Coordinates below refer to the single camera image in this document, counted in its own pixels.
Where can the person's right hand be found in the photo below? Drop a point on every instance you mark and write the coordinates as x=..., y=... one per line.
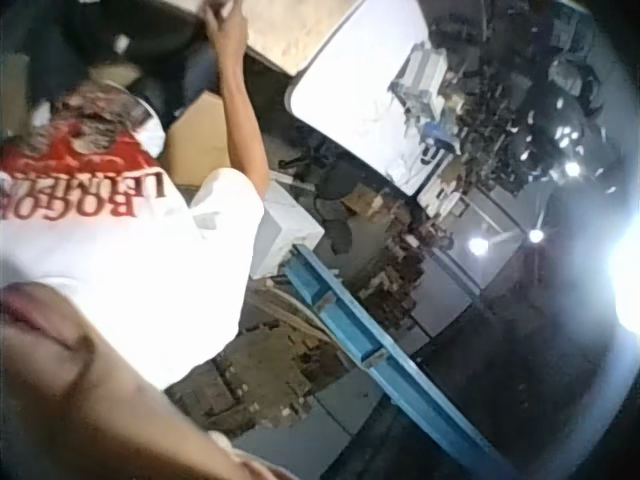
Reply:
x=225, y=30

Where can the person's right fingers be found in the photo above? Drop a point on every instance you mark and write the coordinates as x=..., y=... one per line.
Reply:
x=227, y=11

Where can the person's legs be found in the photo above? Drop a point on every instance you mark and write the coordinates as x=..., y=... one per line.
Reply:
x=200, y=70

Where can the tan plywood board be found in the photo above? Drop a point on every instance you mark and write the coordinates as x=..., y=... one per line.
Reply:
x=295, y=35

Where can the brown cardboard box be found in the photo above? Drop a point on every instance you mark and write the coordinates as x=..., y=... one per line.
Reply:
x=200, y=140

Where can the white folding table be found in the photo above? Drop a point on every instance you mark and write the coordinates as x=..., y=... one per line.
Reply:
x=350, y=100

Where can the black office chair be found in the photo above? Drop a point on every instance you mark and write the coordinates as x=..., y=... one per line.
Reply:
x=325, y=180

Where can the stack of white boxes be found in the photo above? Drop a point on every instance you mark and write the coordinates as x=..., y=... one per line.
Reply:
x=422, y=77

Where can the white foam block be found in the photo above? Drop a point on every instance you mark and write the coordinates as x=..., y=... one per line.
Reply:
x=287, y=227

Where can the cluttered dark storage rack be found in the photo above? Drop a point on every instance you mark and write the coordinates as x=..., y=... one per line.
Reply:
x=520, y=100

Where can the heap of wood offcuts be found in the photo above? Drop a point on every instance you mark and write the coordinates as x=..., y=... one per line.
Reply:
x=392, y=270

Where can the heap of brown wood debris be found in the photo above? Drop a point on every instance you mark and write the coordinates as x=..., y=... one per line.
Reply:
x=270, y=370

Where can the blue metal beam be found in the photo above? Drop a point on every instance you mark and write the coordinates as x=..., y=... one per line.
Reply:
x=370, y=345

